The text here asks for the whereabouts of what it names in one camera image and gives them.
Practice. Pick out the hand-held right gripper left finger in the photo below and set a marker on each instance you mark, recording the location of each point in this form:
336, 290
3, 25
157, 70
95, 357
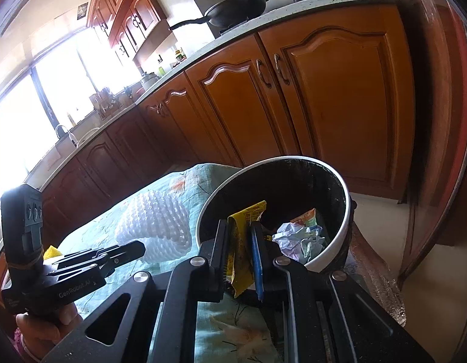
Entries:
224, 242

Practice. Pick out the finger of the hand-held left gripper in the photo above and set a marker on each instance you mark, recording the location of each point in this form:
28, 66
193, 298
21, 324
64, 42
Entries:
127, 251
78, 267

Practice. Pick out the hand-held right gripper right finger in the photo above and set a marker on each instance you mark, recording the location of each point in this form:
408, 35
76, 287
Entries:
258, 261

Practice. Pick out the yellow snack packet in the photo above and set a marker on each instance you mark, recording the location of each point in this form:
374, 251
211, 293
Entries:
239, 242

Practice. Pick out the white wrapper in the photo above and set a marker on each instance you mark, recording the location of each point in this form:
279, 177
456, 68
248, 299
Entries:
294, 236

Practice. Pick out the white bin with black liner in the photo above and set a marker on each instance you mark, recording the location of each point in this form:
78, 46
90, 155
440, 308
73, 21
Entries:
294, 185

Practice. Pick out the person's left hand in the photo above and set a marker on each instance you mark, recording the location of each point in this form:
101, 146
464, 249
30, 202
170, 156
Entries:
44, 329

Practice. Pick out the small yellow wrapper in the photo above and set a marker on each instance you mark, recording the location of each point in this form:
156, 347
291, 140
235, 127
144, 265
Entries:
51, 252

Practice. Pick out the floral green tablecloth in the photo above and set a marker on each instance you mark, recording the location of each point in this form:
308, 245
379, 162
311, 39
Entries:
104, 227

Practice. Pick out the white foam fruit net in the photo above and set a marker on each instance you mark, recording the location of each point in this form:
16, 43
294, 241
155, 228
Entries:
154, 223

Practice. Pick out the orange and green packet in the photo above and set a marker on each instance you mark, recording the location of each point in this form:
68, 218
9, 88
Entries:
307, 217

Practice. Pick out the metal sink faucet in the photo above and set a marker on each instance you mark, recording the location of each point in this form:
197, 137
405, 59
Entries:
71, 138

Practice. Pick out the bright kitchen window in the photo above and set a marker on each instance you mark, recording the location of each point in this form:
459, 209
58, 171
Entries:
29, 121

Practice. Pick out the clear plastic table cover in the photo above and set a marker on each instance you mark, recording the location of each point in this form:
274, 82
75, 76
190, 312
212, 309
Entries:
373, 272

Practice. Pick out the wooden utensil rack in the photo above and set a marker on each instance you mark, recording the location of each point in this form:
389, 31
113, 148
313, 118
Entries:
104, 102

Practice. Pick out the wooden base kitchen cabinets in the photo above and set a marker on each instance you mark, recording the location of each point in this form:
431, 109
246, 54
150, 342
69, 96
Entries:
331, 102

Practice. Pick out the black wok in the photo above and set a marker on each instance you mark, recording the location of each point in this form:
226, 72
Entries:
237, 7

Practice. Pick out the reddish wooden door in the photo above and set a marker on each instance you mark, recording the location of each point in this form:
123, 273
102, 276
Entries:
445, 83

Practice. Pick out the speckled white kitchen countertop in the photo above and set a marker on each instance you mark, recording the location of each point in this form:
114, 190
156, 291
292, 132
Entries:
331, 0

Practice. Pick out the wooden wall kitchen cabinets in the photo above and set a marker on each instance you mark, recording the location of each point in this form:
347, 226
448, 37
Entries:
142, 11

